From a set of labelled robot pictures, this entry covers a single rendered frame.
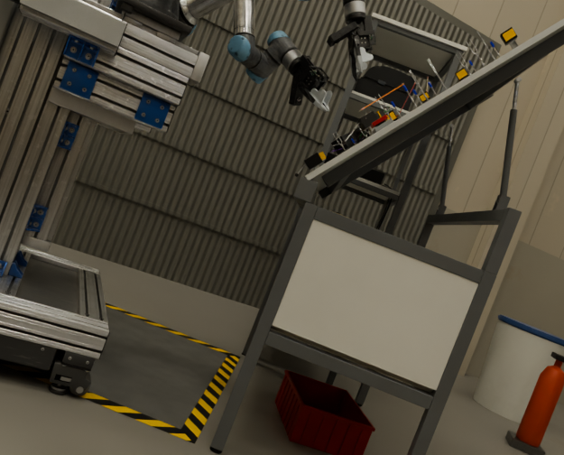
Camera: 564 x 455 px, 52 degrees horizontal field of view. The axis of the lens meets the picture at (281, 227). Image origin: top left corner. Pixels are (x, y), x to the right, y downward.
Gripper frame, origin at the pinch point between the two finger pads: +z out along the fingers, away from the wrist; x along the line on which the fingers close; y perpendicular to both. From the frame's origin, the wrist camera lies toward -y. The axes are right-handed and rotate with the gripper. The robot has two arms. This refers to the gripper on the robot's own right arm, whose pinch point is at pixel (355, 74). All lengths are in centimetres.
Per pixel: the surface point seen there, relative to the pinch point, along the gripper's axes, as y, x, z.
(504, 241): 30, -30, 63
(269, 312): -40, -18, 76
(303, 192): -26, -23, 42
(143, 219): -106, 222, 19
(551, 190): 248, 309, 19
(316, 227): -23, -22, 53
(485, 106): 179, 274, -54
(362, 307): -12, -22, 78
